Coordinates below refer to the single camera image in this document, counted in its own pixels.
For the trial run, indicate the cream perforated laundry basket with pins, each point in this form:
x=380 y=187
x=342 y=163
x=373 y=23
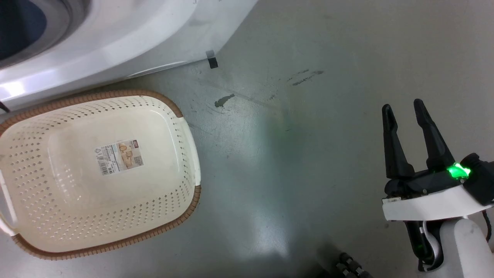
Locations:
x=58 y=200

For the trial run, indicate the black tape strip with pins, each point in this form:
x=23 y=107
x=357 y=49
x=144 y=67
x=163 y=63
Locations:
x=212 y=59

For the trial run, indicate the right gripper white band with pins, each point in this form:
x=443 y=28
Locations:
x=432 y=199

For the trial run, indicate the white washing machine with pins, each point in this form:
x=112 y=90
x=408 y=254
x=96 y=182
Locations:
x=115 y=34

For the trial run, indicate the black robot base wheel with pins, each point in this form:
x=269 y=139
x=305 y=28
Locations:
x=349 y=266

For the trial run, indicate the paper product label sticker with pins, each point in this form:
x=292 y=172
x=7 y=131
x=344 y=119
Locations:
x=119 y=157

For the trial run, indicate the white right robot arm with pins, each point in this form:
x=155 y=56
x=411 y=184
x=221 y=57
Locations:
x=461 y=247

